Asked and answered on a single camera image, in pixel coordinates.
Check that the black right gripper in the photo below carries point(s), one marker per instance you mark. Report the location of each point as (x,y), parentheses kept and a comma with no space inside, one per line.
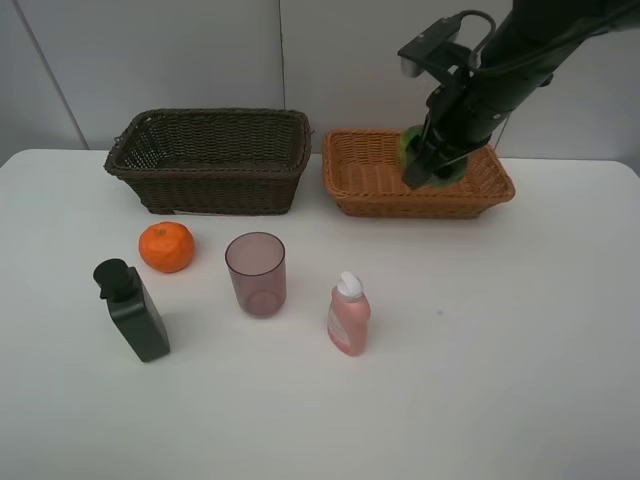
(463,113)

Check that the green lime fruit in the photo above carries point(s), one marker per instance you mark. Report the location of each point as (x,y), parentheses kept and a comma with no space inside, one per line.
(443,177)

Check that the pink lotion bottle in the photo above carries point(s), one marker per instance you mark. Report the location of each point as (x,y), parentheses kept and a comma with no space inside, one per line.
(348,315)

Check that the purple translucent plastic cup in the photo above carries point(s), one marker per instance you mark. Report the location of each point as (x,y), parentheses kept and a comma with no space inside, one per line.
(257,268)

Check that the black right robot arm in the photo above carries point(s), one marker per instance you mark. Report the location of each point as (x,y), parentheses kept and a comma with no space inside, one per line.
(487,69)

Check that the orange wicker basket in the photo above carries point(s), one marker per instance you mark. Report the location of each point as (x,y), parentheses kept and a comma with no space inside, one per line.
(362,173)

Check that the dark brown wicker basket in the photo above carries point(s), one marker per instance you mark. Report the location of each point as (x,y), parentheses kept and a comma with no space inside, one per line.
(221,161)

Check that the orange mandarin fruit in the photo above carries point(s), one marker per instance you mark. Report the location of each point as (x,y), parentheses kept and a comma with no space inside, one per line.
(167,247)

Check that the black pump bottle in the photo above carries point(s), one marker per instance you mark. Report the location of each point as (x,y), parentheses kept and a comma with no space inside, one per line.
(131,309)

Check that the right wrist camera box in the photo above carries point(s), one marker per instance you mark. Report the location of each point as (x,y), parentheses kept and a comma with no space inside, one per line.
(435,51)

